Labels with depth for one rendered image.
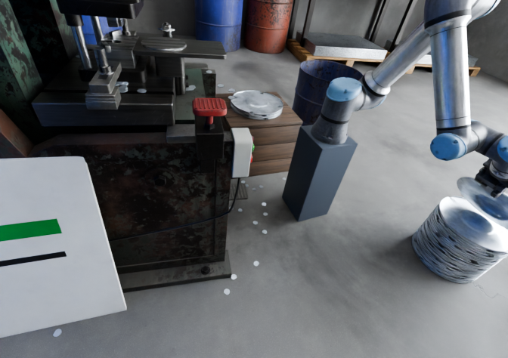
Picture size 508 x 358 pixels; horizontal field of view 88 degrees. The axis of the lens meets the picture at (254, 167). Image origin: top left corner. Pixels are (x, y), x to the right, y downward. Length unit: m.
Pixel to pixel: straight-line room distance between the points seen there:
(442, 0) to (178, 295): 1.20
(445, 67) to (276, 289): 0.92
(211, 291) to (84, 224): 0.52
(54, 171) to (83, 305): 0.50
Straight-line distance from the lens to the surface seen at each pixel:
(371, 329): 1.21
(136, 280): 1.14
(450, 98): 0.86
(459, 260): 1.42
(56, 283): 1.04
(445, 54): 0.86
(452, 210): 1.45
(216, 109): 0.55
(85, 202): 0.83
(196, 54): 0.80
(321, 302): 1.17
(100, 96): 0.68
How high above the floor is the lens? 1.01
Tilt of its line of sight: 39 degrees down
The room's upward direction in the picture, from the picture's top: 8 degrees clockwise
